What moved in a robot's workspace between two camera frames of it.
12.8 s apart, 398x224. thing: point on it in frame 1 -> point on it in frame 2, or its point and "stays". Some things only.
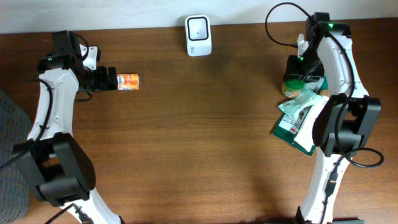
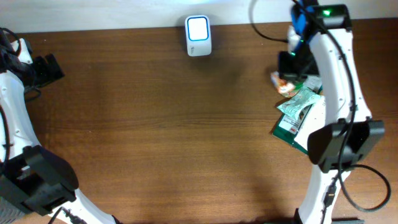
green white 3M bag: [286, 127] stays
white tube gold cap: [305, 137] stays
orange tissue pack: [129, 81] -> [284, 88]
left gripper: [111, 78] -> [47, 70]
